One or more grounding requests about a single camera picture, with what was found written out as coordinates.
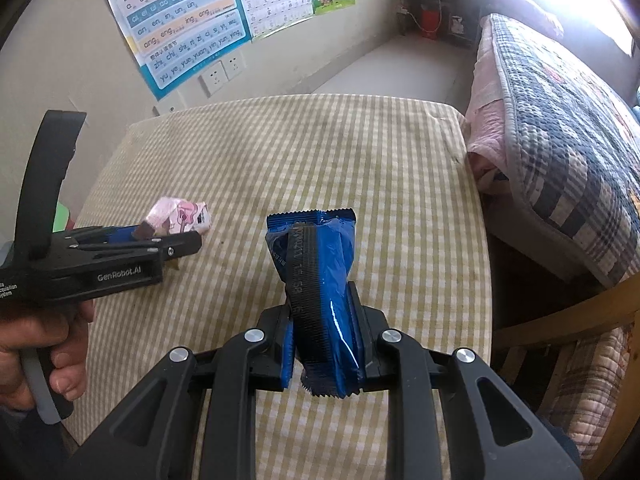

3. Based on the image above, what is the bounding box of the blue plaid quilt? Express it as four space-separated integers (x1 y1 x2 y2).
479 12 640 288

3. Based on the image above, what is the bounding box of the blue snack wrapper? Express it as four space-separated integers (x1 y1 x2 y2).
265 207 372 400

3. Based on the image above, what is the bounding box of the large blue-bordered letter poster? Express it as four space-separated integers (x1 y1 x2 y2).
92 0 252 102

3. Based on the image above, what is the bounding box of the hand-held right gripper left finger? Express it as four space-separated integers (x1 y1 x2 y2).
65 304 297 480

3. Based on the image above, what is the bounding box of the person's left hand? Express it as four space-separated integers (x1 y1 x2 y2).
0 300 97 412

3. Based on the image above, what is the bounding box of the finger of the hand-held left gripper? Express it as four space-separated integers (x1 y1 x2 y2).
70 231 203 267
65 225 147 242

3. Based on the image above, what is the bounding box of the purple pillow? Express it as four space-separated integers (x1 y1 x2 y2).
487 0 564 37

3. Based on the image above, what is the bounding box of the yellow checkered tablecloth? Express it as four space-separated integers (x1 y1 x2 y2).
67 94 497 480

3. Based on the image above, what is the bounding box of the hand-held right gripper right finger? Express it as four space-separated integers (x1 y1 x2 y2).
349 280 584 480

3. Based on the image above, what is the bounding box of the red container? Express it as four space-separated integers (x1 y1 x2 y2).
420 7 442 39

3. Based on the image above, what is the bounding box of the pink bed sheet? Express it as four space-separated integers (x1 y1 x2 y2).
461 45 532 197

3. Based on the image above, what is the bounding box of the pink cartoon print wrapper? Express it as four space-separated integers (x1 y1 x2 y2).
137 196 212 239

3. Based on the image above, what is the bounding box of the white wall socket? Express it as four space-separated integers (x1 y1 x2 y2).
221 55 247 82
198 67 227 99

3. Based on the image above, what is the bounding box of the wooden chair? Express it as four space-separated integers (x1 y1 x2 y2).
492 287 640 467

